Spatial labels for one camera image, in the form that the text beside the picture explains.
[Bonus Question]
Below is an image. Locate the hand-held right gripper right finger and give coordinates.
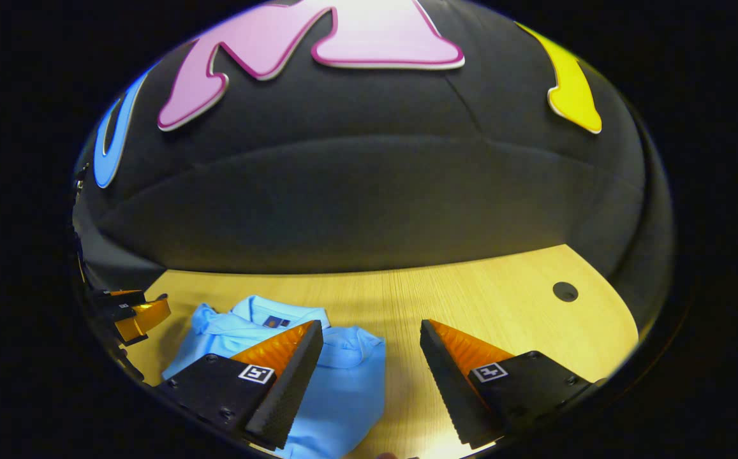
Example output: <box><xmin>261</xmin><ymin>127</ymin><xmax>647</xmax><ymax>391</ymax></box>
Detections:
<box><xmin>420</xmin><ymin>319</ymin><xmax>605</xmax><ymax>450</ymax></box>

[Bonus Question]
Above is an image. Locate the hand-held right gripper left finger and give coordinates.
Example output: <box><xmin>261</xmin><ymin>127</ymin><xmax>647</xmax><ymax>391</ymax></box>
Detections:
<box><xmin>155</xmin><ymin>320</ymin><xmax>325</xmax><ymax>450</ymax></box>

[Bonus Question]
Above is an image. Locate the light blue T-shirt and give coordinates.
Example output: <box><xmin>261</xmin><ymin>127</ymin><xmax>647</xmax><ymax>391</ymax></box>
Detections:
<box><xmin>161</xmin><ymin>295</ymin><xmax>387</xmax><ymax>459</ymax></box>

